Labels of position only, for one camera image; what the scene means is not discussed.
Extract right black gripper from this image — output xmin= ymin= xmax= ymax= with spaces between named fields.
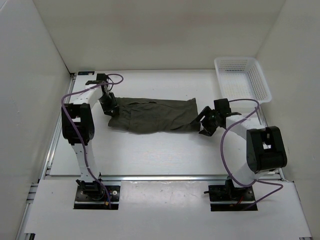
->
xmin=191 ymin=106 xmax=220 ymax=137

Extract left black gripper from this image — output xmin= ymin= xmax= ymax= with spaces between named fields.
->
xmin=98 ymin=92 xmax=120 ymax=117

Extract olive green shorts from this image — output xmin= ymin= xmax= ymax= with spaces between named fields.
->
xmin=108 ymin=97 xmax=201 ymax=134

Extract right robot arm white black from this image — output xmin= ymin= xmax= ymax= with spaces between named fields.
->
xmin=191 ymin=98 xmax=288 ymax=200

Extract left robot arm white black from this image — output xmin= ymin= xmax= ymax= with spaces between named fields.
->
xmin=61 ymin=73 xmax=124 ymax=202

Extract small blue label sticker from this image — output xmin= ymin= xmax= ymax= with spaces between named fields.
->
xmin=77 ymin=71 xmax=95 ymax=76

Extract white plastic mesh basket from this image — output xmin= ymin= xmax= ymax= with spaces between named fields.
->
xmin=214 ymin=57 xmax=272 ymax=104

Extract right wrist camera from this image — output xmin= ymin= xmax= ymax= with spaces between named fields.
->
xmin=227 ymin=112 xmax=242 ymax=117

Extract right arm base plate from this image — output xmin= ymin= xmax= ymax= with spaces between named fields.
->
xmin=203 ymin=180 xmax=258 ymax=212

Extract front aluminium rail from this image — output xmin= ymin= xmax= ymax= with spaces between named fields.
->
xmin=102 ymin=174 xmax=227 ymax=182

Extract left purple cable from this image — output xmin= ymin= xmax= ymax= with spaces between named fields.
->
xmin=61 ymin=72 xmax=125 ymax=210

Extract purple cable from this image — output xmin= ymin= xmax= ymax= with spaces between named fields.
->
xmin=221 ymin=98 xmax=284 ymax=210
xmin=61 ymin=72 xmax=125 ymax=210

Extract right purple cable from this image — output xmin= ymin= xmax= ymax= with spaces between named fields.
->
xmin=221 ymin=98 xmax=284 ymax=210

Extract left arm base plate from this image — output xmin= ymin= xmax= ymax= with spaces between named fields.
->
xmin=73 ymin=180 xmax=121 ymax=210

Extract left aluminium frame rail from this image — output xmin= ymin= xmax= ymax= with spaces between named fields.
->
xmin=14 ymin=72 xmax=77 ymax=240

